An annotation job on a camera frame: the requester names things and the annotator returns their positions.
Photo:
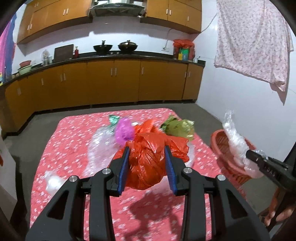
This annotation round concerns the steel range hood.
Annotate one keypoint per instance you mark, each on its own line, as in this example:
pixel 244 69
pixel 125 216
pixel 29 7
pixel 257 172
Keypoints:
pixel 115 8

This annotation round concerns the orange wooden base cabinets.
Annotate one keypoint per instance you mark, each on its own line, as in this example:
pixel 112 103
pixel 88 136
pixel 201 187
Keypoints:
pixel 104 81

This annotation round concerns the olive gold foil wrapper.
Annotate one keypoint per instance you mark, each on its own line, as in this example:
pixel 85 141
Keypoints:
pixel 178 128

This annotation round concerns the orange plastic bag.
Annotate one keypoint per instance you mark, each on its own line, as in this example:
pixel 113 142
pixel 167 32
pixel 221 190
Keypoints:
pixel 148 162

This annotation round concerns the black wok with lid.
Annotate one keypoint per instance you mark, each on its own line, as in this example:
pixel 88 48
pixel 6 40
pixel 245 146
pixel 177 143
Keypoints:
pixel 128 47

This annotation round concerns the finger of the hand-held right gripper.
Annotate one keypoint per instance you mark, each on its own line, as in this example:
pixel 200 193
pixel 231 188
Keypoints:
pixel 266 165

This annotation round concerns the person's right hand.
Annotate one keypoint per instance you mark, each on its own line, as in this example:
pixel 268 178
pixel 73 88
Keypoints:
pixel 277 215

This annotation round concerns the red plastic bag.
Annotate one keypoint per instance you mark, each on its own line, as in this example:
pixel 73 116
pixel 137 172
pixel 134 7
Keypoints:
pixel 182 43

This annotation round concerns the long orange wall cabinet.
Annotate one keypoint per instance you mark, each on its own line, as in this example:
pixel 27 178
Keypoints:
pixel 50 18

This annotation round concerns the clear bubble wrap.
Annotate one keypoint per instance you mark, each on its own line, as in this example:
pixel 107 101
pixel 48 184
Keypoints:
pixel 101 148

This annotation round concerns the red bottle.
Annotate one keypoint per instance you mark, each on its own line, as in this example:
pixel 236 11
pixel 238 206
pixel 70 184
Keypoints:
pixel 76 53

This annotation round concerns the purple plastic bag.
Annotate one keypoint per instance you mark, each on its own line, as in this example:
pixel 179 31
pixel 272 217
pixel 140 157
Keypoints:
pixel 124 132

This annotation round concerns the green box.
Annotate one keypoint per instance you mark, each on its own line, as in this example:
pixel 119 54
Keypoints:
pixel 185 55

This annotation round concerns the red plastic basket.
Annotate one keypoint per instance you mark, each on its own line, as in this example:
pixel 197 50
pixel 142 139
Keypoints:
pixel 219 143

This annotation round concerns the red basin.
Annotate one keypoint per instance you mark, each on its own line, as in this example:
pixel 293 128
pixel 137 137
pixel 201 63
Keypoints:
pixel 25 63

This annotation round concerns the glass jar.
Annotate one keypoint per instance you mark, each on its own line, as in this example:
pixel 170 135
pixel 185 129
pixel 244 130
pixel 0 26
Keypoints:
pixel 46 59

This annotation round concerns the hanging magenta cloth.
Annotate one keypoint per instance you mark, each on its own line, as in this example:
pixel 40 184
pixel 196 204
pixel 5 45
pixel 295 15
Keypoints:
pixel 7 51

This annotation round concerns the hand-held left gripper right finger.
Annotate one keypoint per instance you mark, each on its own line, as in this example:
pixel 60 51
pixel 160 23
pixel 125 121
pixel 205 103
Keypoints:
pixel 170 169

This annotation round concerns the black kitchen countertop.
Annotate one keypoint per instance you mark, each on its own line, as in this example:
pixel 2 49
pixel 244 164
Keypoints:
pixel 104 57

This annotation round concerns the green foil wrapper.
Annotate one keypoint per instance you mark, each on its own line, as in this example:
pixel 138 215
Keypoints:
pixel 113 119

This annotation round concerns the long clear plastic bag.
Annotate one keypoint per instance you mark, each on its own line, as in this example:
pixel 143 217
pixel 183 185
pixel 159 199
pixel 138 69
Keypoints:
pixel 235 143

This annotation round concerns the red box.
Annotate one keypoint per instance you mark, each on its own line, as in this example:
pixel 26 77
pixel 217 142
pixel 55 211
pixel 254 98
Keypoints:
pixel 192 53

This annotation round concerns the red floral tablecloth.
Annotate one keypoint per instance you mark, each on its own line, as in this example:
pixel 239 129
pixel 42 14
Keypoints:
pixel 74 139

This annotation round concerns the white wall socket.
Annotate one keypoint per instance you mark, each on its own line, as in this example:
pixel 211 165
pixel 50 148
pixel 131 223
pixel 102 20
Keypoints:
pixel 166 49

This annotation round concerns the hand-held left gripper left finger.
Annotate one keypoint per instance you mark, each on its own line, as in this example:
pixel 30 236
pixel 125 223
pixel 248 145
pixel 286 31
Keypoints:
pixel 123 166

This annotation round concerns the hanging pink floral cloth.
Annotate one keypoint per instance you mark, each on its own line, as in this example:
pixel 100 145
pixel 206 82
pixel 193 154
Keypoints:
pixel 249 41

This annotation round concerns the brown cutting board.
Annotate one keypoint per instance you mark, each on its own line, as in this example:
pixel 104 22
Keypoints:
pixel 63 53

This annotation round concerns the short orange wall cabinet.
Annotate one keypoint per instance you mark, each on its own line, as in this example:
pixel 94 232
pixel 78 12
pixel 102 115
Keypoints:
pixel 175 14

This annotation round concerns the white cup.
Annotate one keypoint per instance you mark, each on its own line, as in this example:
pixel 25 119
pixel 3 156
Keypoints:
pixel 196 60

